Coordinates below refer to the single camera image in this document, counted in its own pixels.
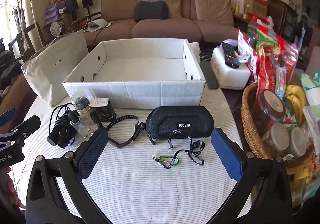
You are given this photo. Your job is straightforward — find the striped tablecloth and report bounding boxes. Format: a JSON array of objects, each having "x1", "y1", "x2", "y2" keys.
[{"x1": 15, "y1": 41, "x2": 253, "y2": 224}]

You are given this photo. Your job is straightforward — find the black pillow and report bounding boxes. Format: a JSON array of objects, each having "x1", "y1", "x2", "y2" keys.
[{"x1": 134, "y1": 1, "x2": 168, "y2": 22}]

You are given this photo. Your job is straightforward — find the brown sofa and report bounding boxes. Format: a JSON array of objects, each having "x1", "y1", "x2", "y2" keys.
[{"x1": 82, "y1": 0, "x2": 240, "y2": 47}]

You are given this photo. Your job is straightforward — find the dark wooden chair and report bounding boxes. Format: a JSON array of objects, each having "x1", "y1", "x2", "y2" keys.
[{"x1": 9, "y1": 23, "x2": 47, "y2": 61}]

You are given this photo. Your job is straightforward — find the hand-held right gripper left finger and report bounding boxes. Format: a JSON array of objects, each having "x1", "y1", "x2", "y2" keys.
[{"x1": 26, "y1": 127, "x2": 108, "y2": 224}]

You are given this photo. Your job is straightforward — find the round metal tin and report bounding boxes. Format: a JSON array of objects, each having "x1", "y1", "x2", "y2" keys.
[{"x1": 49, "y1": 21, "x2": 64, "y2": 36}]

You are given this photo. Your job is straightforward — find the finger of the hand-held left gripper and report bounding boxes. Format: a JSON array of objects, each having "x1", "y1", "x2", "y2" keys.
[
  {"x1": 0, "y1": 108, "x2": 19, "y2": 124},
  {"x1": 0, "y1": 116, "x2": 41, "y2": 146}
]

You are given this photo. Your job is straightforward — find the stack of purple boxes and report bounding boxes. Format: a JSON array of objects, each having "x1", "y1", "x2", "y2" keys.
[{"x1": 45, "y1": 1, "x2": 66, "y2": 22}]

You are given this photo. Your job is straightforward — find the white tissue box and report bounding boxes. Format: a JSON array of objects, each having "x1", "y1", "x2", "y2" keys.
[{"x1": 210, "y1": 47, "x2": 251, "y2": 90}]

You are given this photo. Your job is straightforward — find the small jar with grey lid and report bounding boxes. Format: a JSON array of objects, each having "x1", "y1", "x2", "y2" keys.
[
  {"x1": 264, "y1": 123, "x2": 292, "y2": 158},
  {"x1": 287, "y1": 126, "x2": 312, "y2": 158}
]

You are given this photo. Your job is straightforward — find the bunch of bananas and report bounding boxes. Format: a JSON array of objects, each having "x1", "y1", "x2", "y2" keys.
[{"x1": 285, "y1": 85, "x2": 307, "y2": 119}]

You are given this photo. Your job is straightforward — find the white neck massager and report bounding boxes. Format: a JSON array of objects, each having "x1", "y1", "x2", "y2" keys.
[{"x1": 87, "y1": 20, "x2": 108, "y2": 31}]

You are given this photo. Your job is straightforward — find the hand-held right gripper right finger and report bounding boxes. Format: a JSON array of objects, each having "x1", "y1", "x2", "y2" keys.
[{"x1": 210, "y1": 128, "x2": 293, "y2": 224}]

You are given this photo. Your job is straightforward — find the cream bottle with clear cap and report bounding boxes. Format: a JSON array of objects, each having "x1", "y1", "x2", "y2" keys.
[{"x1": 71, "y1": 90, "x2": 99, "y2": 127}]

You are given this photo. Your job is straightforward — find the large jar with brown lid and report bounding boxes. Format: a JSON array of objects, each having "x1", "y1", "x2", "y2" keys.
[{"x1": 251, "y1": 89, "x2": 287, "y2": 137}]

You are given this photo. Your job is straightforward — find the black remote control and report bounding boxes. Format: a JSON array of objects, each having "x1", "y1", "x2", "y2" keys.
[{"x1": 222, "y1": 42, "x2": 240, "y2": 69}]

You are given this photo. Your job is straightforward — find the brown cardboard carton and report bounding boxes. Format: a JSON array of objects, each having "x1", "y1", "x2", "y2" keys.
[{"x1": 244, "y1": 0, "x2": 269, "y2": 18}]

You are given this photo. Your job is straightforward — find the wicker basket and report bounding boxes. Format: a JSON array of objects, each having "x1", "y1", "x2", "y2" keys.
[{"x1": 241, "y1": 84, "x2": 320, "y2": 168}]

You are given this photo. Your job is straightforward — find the small black and white box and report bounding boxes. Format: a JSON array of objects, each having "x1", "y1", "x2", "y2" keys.
[{"x1": 90, "y1": 98, "x2": 117, "y2": 122}]

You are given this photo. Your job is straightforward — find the green red snack bag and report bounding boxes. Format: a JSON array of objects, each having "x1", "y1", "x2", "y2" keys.
[{"x1": 255, "y1": 31, "x2": 278, "y2": 49}]

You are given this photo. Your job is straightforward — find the clear bottle with black cap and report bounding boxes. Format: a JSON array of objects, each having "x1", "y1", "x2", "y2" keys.
[{"x1": 70, "y1": 111, "x2": 100, "y2": 139}]

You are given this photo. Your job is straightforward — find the black glasses case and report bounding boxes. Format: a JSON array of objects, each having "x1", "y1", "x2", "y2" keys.
[{"x1": 145, "y1": 106, "x2": 214, "y2": 145}]

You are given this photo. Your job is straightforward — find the beige tote bag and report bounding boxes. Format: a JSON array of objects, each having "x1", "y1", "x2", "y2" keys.
[{"x1": 20, "y1": 29, "x2": 89, "y2": 108}]

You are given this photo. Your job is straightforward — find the clear zip bag of snacks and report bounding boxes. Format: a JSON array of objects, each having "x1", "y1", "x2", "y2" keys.
[{"x1": 275, "y1": 39, "x2": 300, "y2": 87}]

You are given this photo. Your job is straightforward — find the dark wooden cabinet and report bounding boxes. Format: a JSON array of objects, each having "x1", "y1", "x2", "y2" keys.
[{"x1": 267, "y1": 0, "x2": 300, "y2": 39}]

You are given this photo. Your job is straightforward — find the black coiled rings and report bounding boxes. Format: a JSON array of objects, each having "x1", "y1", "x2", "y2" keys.
[{"x1": 199, "y1": 49, "x2": 213, "y2": 62}]

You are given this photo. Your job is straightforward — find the white red snack bag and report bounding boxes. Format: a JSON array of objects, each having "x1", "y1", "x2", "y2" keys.
[{"x1": 237, "y1": 28, "x2": 259, "y2": 82}]

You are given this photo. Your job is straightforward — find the white cardboard box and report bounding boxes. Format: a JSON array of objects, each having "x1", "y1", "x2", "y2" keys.
[{"x1": 62, "y1": 40, "x2": 206, "y2": 109}]

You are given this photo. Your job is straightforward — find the black cable bundle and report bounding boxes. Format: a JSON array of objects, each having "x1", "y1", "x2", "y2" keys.
[{"x1": 47, "y1": 104, "x2": 80, "y2": 149}]

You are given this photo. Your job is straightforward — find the black watch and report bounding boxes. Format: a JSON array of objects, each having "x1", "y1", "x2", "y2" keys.
[{"x1": 105, "y1": 115, "x2": 147, "y2": 149}]

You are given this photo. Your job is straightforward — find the green carabiner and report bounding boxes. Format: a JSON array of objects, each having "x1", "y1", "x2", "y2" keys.
[{"x1": 151, "y1": 154, "x2": 181, "y2": 168}]

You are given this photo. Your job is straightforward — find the person's left hand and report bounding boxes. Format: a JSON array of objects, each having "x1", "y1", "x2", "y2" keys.
[{"x1": 0, "y1": 166, "x2": 19, "y2": 204}]

